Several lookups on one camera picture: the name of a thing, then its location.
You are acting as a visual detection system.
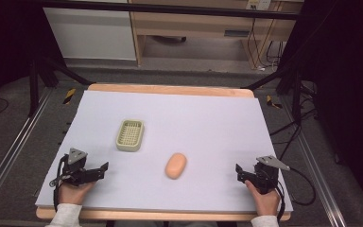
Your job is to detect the white table mat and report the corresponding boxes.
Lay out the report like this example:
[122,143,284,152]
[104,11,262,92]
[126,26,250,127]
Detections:
[34,90,294,213]

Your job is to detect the pale green soap dish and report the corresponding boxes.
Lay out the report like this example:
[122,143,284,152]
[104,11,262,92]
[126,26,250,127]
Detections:
[115,118,146,152]

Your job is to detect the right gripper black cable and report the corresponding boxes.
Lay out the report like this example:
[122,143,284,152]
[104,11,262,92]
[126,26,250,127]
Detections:
[275,166,317,221]

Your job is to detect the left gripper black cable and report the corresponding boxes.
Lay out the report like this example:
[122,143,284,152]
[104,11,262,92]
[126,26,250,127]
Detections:
[52,153,70,213]

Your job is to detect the person's left hand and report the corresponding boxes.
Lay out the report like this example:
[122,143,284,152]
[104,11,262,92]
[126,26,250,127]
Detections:
[57,181,97,206]

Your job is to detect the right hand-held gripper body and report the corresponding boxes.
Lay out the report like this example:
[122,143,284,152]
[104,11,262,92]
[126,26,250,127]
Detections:
[247,154,291,196]

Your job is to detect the wooden table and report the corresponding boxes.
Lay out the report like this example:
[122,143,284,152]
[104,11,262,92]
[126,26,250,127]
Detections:
[35,82,292,222]

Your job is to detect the yellow black floor tape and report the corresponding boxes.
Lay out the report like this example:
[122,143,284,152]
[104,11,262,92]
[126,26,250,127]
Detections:
[62,88,77,105]
[266,95,284,110]

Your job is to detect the white cabinet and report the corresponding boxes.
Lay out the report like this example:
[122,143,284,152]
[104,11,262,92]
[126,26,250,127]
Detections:
[43,7,137,61]

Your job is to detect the person's right hand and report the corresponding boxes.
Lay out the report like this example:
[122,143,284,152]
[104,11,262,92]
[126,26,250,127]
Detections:
[244,179,282,218]

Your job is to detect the metal floor rail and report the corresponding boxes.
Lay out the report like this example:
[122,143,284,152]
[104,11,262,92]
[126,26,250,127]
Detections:
[279,94,339,227]
[0,88,54,219]

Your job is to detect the cables under desk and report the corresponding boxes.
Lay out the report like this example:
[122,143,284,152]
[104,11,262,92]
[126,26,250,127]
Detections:
[246,18,285,70]

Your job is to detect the black metal stand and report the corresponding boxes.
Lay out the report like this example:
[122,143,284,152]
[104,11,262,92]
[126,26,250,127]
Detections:
[240,62,304,125]
[27,56,94,118]

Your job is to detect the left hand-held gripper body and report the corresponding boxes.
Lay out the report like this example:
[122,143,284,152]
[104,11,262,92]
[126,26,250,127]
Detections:
[49,148,99,187]

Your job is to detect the black horizontal bar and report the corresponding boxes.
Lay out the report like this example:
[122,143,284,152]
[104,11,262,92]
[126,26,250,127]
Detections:
[41,0,301,21]

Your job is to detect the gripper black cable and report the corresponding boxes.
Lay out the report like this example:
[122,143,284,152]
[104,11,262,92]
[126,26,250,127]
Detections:
[52,153,70,213]
[275,166,317,221]

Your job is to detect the black floor cables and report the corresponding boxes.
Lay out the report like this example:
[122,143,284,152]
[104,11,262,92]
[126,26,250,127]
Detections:
[268,80,319,162]

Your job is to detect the dark curtain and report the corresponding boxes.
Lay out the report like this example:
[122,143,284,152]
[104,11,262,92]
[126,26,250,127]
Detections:
[278,0,363,219]
[0,0,64,127]

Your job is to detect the light wooden desk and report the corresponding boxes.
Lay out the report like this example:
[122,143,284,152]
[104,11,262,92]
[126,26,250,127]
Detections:
[128,0,301,70]

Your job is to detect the white power strip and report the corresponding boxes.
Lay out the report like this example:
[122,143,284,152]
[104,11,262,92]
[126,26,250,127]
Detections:
[245,0,272,10]

